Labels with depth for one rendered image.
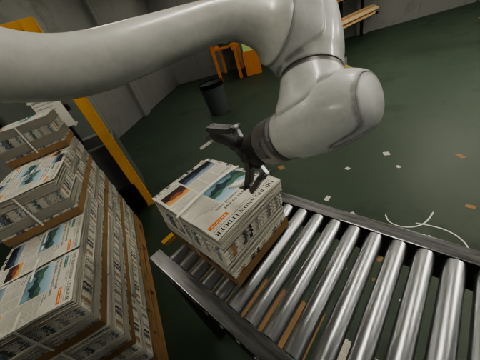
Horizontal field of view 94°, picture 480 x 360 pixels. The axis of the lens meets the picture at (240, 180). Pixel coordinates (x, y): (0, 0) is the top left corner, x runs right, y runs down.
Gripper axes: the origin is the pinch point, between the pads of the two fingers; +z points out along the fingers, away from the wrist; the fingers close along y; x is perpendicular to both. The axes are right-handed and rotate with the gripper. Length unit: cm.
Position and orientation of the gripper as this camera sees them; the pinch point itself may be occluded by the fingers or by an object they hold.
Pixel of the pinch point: (220, 165)
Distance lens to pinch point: 62.5
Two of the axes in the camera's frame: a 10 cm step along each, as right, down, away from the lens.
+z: -5.4, 1.6, 8.3
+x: 6.2, -5.8, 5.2
